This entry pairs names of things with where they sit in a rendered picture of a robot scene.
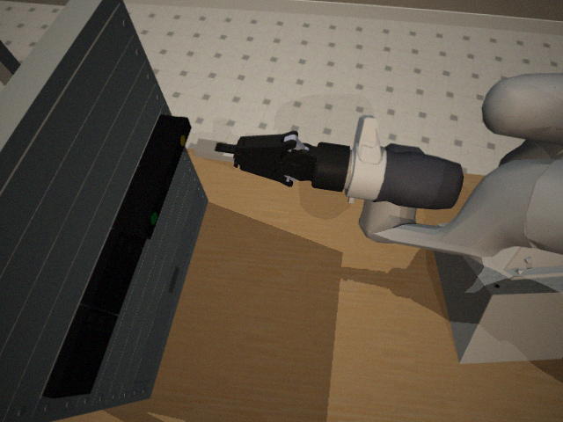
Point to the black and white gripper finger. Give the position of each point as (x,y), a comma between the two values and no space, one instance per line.
(266,170)
(259,148)

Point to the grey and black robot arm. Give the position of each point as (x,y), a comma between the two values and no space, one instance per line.
(513,215)

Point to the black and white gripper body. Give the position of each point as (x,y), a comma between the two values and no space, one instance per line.
(325,166)

